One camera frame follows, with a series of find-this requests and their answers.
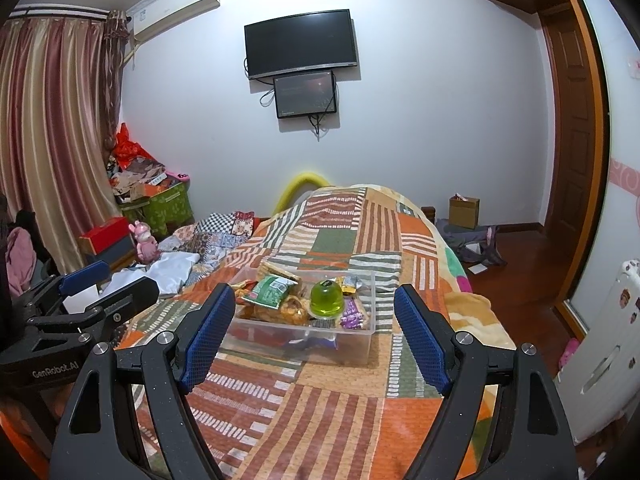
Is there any wooden door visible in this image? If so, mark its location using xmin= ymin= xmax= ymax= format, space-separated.
xmin=537 ymin=5 xmax=598 ymax=306

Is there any red plastic bag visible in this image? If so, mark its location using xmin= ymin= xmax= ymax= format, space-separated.
xmin=112 ymin=122 xmax=158 ymax=171

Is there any red box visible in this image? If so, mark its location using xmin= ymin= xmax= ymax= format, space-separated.
xmin=79 ymin=216 xmax=138 ymax=261

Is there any striped curtain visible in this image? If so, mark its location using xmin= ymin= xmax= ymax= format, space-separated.
xmin=0 ymin=7 xmax=132 ymax=273

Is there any blue white snack packet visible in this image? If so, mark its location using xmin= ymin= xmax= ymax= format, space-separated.
xmin=287 ymin=332 xmax=341 ymax=353

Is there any grey bag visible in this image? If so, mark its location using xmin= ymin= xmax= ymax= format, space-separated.
xmin=436 ymin=219 xmax=507 ymax=267

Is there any pile of paper clutter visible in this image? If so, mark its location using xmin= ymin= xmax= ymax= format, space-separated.
xmin=107 ymin=157 xmax=176 ymax=201

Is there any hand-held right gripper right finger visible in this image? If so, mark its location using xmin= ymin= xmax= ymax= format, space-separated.
xmin=393 ymin=282 xmax=576 ymax=480

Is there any clear plastic box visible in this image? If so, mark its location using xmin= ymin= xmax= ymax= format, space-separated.
xmin=220 ymin=266 xmax=377 ymax=367

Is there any small black monitor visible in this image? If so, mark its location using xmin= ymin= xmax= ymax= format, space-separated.
xmin=273 ymin=71 xmax=337 ymax=120

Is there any purple snack packet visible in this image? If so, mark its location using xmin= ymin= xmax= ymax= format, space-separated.
xmin=340 ymin=297 xmax=371 ymax=331

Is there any yellow foam tube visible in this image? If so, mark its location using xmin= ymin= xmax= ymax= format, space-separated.
xmin=272 ymin=172 xmax=331 ymax=216

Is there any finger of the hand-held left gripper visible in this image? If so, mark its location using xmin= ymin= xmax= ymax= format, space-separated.
xmin=22 ymin=260 xmax=111 ymax=321
xmin=65 ymin=275 xmax=160 ymax=346

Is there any yellow snack packet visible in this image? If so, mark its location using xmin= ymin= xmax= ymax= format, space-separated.
xmin=335 ymin=276 xmax=368 ymax=296

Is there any checkered quilt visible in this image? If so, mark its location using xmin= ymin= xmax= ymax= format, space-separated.
xmin=165 ymin=210 xmax=258 ymax=281

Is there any green jelly cup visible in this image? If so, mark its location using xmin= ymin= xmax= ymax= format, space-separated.
xmin=307 ymin=280 xmax=346 ymax=321

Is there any cardboard box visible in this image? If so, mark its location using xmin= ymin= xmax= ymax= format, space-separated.
xmin=448 ymin=194 xmax=481 ymax=231

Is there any orange cloth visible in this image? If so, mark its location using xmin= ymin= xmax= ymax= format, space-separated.
xmin=0 ymin=400 xmax=56 ymax=480

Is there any patchwork blanket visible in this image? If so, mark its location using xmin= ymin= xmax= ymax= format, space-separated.
xmin=115 ymin=184 xmax=516 ymax=480

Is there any pink slipper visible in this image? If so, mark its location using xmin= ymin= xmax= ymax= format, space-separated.
xmin=557 ymin=337 xmax=582 ymax=368

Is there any pink clothing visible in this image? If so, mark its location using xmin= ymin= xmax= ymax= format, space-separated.
xmin=6 ymin=226 xmax=37 ymax=297

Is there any orange chips packet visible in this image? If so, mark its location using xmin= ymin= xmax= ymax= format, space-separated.
xmin=250 ymin=295 xmax=311 ymax=328

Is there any black wall television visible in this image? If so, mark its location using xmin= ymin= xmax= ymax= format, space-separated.
xmin=244 ymin=9 xmax=358 ymax=82

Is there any pink plush toy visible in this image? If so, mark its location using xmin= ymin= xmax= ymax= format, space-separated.
xmin=130 ymin=220 xmax=161 ymax=263

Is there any white air conditioner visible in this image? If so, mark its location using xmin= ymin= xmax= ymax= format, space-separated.
xmin=125 ymin=0 xmax=221 ymax=46

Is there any green storage box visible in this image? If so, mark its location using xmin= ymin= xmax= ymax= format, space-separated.
xmin=120 ymin=180 xmax=195 ymax=238

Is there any white cloth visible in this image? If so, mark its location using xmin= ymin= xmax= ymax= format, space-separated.
xmin=100 ymin=252 xmax=201 ymax=296

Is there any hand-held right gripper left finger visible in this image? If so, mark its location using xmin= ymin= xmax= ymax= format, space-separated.
xmin=50 ymin=282 xmax=237 ymax=480

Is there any green snack packet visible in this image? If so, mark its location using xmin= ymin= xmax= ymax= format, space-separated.
xmin=247 ymin=274 xmax=297 ymax=311

